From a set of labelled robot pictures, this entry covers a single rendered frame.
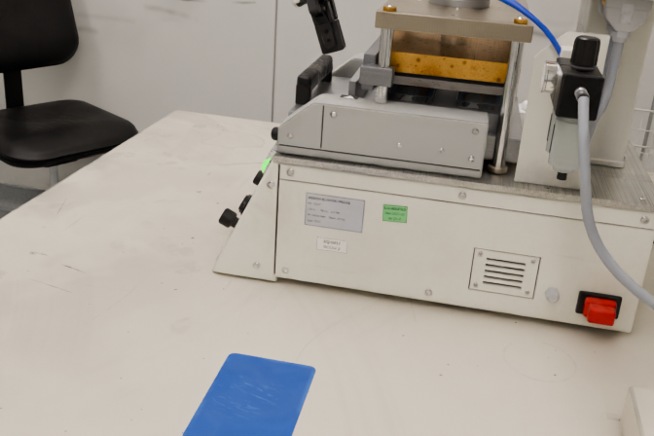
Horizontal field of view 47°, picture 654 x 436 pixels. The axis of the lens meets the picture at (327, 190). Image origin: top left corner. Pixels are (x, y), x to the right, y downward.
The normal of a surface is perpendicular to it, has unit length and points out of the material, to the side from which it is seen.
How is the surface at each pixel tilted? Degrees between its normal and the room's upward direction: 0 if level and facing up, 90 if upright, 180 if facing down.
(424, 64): 90
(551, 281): 90
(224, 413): 0
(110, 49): 90
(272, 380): 0
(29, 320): 0
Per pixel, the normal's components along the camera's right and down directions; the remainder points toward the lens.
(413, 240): -0.21, 0.35
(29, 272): 0.07, -0.93
